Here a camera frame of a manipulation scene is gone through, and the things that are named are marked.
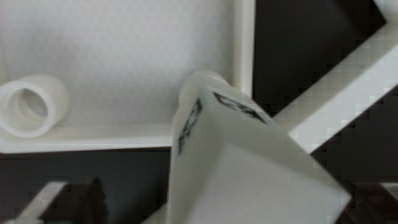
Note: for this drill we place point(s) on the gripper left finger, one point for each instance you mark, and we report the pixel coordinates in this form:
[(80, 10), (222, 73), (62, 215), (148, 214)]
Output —
[(66, 204)]

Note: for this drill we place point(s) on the white front fence bar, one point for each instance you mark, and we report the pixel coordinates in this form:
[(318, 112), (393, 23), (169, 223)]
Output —
[(345, 92)]

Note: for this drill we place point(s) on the white desk top tray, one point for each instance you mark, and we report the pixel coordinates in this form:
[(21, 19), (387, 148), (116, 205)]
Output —
[(121, 47)]

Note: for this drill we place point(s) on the white desk leg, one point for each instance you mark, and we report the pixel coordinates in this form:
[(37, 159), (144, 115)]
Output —
[(245, 178)]

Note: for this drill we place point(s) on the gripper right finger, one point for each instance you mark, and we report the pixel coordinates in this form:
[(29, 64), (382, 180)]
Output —
[(371, 208)]

